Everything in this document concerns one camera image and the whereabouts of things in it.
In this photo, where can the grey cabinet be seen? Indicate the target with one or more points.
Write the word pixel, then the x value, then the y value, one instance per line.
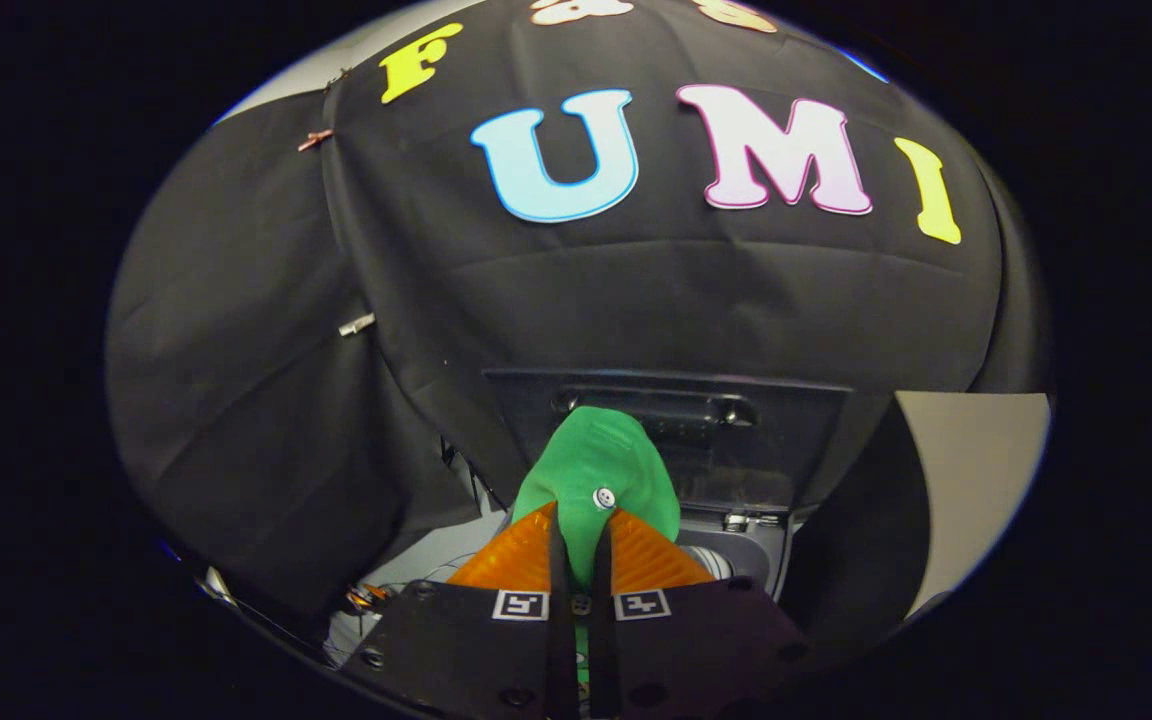
pixel 976 470

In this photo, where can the silver clip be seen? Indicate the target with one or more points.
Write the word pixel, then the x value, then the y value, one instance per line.
pixel 357 324

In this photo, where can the grey washing machine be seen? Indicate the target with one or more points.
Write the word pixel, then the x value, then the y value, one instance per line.
pixel 751 550

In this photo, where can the dark washing machine lid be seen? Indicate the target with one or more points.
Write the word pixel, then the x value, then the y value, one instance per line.
pixel 766 450

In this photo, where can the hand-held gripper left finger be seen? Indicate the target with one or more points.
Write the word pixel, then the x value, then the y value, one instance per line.
pixel 561 640

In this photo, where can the green polo shirt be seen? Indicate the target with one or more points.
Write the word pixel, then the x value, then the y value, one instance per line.
pixel 596 460

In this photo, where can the copper clip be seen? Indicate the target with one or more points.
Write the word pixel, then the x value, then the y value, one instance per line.
pixel 314 140

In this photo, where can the black backdrop cloth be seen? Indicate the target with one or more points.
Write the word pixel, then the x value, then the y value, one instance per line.
pixel 636 300

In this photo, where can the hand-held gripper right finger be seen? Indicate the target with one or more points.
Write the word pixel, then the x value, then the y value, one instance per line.
pixel 604 640

